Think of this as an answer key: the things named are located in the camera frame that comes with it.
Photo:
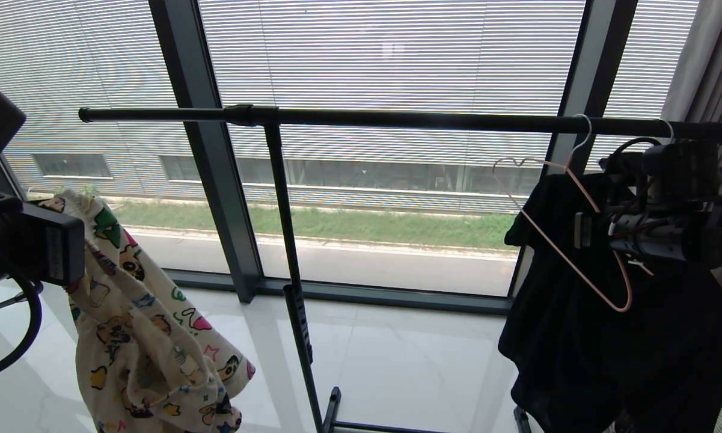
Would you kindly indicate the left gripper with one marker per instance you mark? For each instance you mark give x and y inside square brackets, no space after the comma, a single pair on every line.
[30,240]

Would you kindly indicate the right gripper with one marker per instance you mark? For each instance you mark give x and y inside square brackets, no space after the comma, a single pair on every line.
[655,240]

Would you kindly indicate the black garment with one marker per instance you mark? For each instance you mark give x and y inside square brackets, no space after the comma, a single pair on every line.
[577,361]

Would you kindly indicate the cream printed garment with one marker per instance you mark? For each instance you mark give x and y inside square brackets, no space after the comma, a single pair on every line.
[144,337]

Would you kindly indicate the black clothes rack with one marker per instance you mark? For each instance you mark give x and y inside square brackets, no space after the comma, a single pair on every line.
[397,118]

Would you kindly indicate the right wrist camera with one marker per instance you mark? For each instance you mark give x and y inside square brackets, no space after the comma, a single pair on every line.
[679,162]

